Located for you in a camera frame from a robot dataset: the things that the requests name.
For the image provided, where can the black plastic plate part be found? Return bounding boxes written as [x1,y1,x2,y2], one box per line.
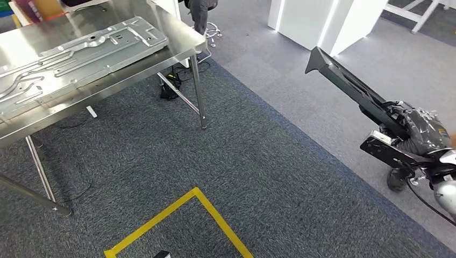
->
[305,46,410,140]

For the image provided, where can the steel workbench table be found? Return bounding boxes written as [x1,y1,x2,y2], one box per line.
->
[0,0,209,217]

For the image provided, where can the black power adapter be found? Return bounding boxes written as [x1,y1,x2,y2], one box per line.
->
[159,73,183,101]

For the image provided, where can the chrome chair base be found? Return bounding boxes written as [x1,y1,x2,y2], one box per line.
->
[195,21,223,64]

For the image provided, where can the yellow floor tape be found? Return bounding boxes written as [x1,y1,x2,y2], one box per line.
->
[104,187,255,258]

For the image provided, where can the person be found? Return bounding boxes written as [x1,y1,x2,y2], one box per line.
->
[183,0,219,37]

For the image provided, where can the white display plinth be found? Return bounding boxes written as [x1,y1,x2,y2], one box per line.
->
[267,0,337,51]
[318,0,390,58]

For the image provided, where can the stamped metal panel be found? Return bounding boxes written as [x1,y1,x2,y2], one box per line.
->
[0,16,170,120]

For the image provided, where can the black caster wheel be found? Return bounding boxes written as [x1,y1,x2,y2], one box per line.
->
[386,167,416,193]

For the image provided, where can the yellow box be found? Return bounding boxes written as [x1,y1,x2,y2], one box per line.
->
[33,0,65,18]

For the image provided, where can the red box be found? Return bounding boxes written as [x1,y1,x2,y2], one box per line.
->
[13,0,44,23]

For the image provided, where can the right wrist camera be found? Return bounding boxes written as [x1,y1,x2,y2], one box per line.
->
[360,130,436,171]

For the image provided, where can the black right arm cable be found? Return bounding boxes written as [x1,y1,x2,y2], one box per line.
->
[406,174,456,227]

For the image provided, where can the white table frame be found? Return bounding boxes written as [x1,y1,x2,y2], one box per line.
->
[383,0,456,35]

